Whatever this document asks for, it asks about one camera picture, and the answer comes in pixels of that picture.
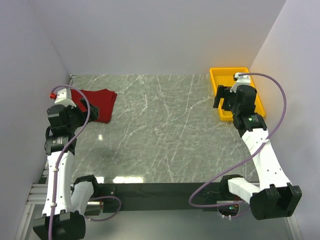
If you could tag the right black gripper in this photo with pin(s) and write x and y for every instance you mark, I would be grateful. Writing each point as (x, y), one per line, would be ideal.
(220, 94)

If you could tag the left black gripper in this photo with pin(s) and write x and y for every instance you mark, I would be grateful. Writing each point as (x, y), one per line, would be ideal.
(82, 114)

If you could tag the red t shirt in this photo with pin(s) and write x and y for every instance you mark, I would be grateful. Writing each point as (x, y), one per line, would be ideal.
(104, 99)

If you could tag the yellow plastic tray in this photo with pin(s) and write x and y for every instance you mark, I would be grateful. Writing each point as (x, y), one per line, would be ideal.
(225, 76)

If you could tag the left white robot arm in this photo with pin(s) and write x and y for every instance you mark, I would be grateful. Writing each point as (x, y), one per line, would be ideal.
(73, 223)

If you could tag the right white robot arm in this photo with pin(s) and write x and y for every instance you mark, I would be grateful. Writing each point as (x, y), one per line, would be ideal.
(275, 197)

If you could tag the black base beam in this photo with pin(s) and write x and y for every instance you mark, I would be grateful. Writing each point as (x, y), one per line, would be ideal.
(164, 196)

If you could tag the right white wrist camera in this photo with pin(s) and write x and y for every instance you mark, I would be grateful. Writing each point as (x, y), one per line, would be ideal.
(240, 80)

